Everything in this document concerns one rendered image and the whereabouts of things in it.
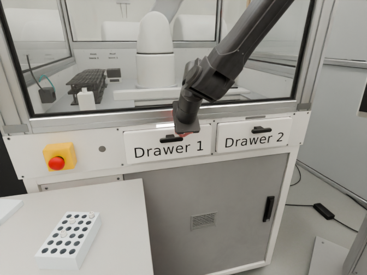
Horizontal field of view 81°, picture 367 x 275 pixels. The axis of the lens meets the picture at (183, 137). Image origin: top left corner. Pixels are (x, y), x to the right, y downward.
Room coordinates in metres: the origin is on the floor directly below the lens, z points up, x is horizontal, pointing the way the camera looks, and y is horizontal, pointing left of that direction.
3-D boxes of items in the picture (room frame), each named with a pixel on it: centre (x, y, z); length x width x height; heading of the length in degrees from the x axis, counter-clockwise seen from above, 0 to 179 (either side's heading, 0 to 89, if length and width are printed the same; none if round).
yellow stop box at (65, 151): (0.56, 0.36, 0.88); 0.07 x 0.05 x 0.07; 104
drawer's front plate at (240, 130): (0.72, -0.26, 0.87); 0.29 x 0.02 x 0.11; 104
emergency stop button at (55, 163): (0.52, 0.36, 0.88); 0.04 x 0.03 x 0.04; 104
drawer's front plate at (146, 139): (0.65, 0.05, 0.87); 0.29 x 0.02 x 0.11; 104
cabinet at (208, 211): (1.13, 0.11, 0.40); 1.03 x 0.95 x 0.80; 104
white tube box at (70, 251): (0.35, 0.25, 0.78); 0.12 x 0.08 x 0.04; 178
